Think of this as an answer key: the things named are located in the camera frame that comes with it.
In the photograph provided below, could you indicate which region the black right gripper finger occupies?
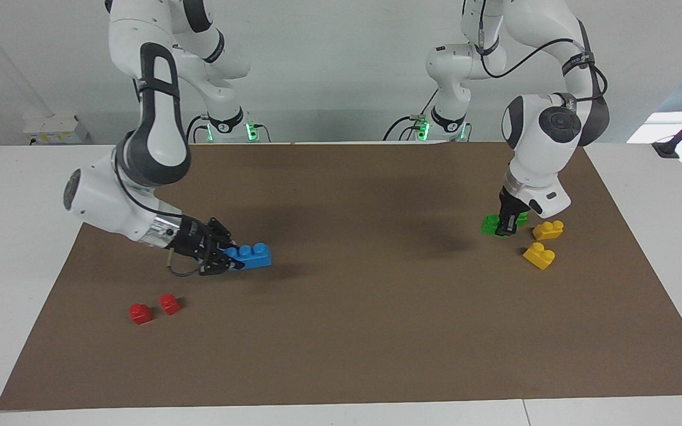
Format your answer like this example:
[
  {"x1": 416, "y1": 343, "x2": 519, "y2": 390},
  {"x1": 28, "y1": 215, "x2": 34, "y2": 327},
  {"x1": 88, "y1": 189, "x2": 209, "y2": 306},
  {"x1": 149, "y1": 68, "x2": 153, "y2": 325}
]
[
  {"x1": 205, "y1": 218, "x2": 241, "y2": 249},
  {"x1": 199, "y1": 251, "x2": 246, "y2": 277}
]

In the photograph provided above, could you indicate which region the blue three-stud toy block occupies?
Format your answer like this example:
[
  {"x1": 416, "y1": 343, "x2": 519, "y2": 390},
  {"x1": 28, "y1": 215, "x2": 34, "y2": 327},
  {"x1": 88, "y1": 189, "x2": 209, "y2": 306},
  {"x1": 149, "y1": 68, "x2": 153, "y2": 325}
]
[{"x1": 223, "y1": 243, "x2": 273, "y2": 272}]

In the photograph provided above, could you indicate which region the yellow two-stud toy block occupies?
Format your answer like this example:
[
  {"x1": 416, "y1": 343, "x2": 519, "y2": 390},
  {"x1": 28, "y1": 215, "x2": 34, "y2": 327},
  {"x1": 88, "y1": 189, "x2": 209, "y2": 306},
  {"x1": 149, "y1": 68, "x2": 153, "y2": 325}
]
[
  {"x1": 522, "y1": 242, "x2": 556, "y2": 271},
  {"x1": 532, "y1": 220, "x2": 565, "y2": 241}
]

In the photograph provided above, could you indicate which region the brown table mat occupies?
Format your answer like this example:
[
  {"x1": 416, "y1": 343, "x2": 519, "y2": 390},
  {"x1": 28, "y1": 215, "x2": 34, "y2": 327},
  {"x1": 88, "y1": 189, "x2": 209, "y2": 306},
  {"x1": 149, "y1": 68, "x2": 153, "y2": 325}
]
[{"x1": 0, "y1": 142, "x2": 682, "y2": 411}]

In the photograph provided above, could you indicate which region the black base cable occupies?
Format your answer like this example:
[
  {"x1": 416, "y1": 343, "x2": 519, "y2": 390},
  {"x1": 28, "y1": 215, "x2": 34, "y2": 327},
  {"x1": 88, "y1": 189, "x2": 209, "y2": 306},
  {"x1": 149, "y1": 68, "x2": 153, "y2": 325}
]
[
  {"x1": 185, "y1": 114, "x2": 211, "y2": 144},
  {"x1": 382, "y1": 88, "x2": 439, "y2": 143}
]

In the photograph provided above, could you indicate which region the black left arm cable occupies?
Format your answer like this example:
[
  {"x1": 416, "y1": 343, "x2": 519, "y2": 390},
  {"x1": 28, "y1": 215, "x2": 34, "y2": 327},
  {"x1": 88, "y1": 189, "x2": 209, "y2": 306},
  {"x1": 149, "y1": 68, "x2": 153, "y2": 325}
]
[{"x1": 477, "y1": 0, "x2": 609, "y2": 113}]

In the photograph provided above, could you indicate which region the white wall box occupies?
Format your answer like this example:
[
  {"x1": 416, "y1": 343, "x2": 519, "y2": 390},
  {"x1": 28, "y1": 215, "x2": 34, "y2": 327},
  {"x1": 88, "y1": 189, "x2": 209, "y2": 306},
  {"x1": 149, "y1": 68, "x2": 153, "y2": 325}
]
[{"x1": 23, "y1": 114, "x2": 90, "y2": 144}]

